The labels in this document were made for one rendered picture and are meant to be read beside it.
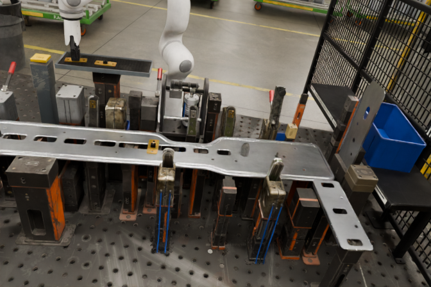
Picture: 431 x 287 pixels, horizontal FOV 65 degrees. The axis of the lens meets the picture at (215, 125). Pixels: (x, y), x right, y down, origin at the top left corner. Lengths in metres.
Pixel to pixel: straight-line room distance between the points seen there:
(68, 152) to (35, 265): 0.38
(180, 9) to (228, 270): 1.06
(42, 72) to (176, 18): 0.59
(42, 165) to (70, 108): 0.29
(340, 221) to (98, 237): 0.84
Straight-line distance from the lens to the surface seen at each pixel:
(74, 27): 1.42
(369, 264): 1.51
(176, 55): 1.57
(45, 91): 1.60
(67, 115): 1.39
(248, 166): 1.22
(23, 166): 1.18
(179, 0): 1.53
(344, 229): 1.13
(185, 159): 1.20
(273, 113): 1.37
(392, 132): 1.61
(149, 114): 1.36
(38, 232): 1.36
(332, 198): 1.22
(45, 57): 1.56
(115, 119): 1.35
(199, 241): 1.35
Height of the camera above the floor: 1.76
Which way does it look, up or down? 33 degrees down
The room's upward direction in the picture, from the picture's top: 9 degrees clockwise
